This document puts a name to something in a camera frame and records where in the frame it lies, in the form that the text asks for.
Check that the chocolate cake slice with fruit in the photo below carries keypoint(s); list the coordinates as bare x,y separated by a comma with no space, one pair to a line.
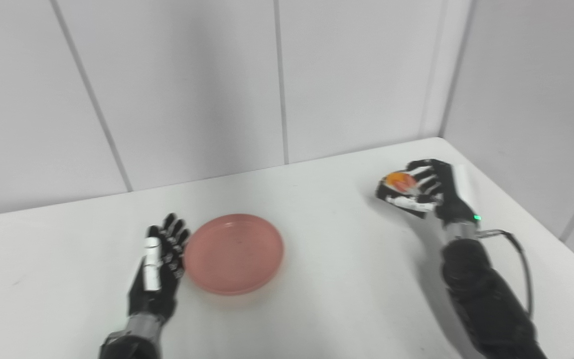
400,183

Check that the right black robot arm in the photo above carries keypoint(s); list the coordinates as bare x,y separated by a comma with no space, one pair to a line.
486,294

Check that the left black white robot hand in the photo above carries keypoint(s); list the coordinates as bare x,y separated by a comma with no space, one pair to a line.
160,269

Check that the pink round plate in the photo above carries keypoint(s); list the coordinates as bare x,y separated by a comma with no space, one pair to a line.
233,253

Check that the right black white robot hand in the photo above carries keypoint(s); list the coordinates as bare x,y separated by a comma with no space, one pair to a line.
441,192

